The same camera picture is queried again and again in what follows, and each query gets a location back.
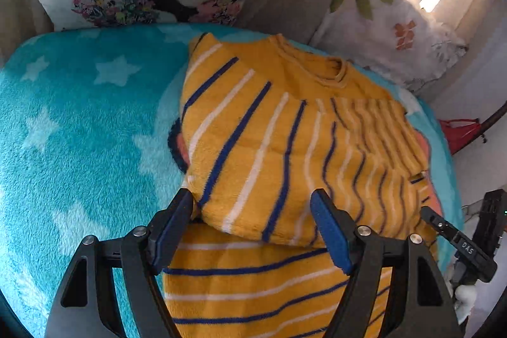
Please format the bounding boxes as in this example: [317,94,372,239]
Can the white lumpy object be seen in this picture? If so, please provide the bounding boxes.
[453,284,478,324]

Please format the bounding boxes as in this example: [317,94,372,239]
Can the white leaf print ruffled pillow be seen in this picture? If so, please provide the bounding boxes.
[309,0,470,93]

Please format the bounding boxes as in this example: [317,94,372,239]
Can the yellow striped sweater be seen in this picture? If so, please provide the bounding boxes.
[162,32,440,338]

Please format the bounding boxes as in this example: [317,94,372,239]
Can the turquoise star printed blanket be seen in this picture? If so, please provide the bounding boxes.
[0,23,465,338]

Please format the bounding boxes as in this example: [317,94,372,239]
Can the dark curved metal rod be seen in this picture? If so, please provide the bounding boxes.
[451,104,507,157]

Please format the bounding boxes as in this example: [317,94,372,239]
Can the red cloth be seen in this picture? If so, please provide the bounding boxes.
[438,118,481,155]

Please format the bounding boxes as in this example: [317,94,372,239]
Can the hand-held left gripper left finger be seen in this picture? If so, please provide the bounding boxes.
[44,188,195,338]

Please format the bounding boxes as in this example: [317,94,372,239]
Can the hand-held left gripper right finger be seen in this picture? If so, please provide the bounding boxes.
[310,188,465,338]

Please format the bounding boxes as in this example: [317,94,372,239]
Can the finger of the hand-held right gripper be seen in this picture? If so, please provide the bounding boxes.
[420,205,498,283]

